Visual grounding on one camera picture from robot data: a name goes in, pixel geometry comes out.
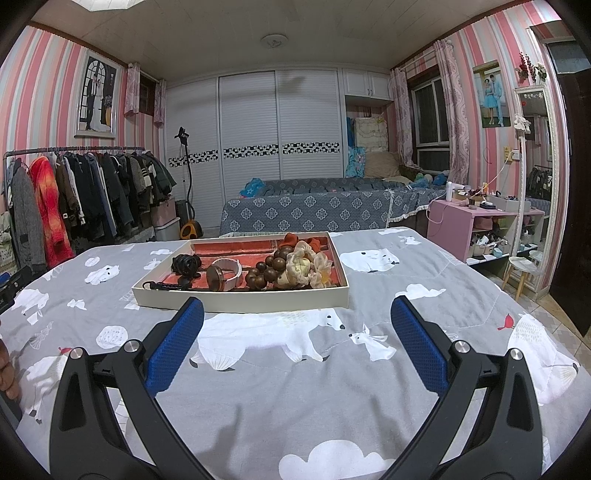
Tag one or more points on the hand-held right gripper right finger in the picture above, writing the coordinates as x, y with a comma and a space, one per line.
420, 346

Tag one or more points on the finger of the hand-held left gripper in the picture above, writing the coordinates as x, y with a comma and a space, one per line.
14, 288

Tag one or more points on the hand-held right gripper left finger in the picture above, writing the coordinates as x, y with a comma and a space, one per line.
175, 346

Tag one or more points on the white jewelry tray red lining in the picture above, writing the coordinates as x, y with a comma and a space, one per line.
240, 300

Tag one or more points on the cream scrunchie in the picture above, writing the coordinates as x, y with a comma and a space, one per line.
319, 265

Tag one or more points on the orange scrunchie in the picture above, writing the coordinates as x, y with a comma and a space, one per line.
300, 241

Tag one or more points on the person's left hand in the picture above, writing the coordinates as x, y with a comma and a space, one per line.
9, 369

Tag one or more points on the grey polar bear bedsheet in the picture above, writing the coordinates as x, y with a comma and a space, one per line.
277, 392

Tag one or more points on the white storage bin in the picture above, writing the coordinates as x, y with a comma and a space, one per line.
166, 230

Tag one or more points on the yellow garment steamer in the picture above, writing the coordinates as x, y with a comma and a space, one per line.
190, 228

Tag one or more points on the row of hanging clothes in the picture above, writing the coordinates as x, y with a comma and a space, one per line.
92, 194

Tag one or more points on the pink desk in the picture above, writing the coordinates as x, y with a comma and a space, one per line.
452, 221

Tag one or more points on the white round stool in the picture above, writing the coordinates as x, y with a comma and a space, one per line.
521, 265

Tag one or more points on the pink storage box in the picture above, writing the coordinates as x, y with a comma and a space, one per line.
164, 210

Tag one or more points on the metal clothes rack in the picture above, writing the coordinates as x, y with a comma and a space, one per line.
83, 150

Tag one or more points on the white hair dryer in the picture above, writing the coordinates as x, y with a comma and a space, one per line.
450, 189

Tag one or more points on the teal cloth pile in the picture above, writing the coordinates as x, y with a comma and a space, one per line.
429, 181

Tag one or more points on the white desk organizer box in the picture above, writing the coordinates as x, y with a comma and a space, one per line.
508, 203

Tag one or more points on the blue star cushion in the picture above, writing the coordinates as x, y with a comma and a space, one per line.
251, 187

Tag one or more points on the sofa with blue patterned cover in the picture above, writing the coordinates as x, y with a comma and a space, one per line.
300, 212

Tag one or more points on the beige pillow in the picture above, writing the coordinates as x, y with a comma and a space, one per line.
381, 165

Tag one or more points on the blue floral cloth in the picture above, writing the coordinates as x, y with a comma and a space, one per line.
355, 164

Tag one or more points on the white framed standing mirror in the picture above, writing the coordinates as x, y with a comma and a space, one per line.
535, 184

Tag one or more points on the framed wedding photo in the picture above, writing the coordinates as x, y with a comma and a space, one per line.
99, 92

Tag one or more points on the white quilt bag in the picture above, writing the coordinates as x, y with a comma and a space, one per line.
371, 134

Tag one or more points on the dark wooden door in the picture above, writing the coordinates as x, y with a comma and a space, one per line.
572, 184

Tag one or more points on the large window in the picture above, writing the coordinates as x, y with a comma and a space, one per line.
431, 120

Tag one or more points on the long pink floral curtain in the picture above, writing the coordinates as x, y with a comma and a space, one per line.
455, 115
400, 120

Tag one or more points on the small dark window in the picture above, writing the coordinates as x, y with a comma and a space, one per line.
147, 97

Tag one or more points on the white sliding door wardrobe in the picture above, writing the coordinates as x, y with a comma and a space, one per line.
249, 115

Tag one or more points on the white bow ornament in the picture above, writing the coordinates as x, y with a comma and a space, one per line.
521, 122

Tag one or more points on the white overhead cabinet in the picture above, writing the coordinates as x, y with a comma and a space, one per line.
367, 83

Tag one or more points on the red artificial flowers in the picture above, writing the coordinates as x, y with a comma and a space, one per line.
531, 69

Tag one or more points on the round ceiling lamp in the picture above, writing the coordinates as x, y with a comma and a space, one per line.
274, 41

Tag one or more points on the wall socket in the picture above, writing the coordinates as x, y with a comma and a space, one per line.
512, 154

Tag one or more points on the wall poster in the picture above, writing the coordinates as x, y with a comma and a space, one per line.
491, 94

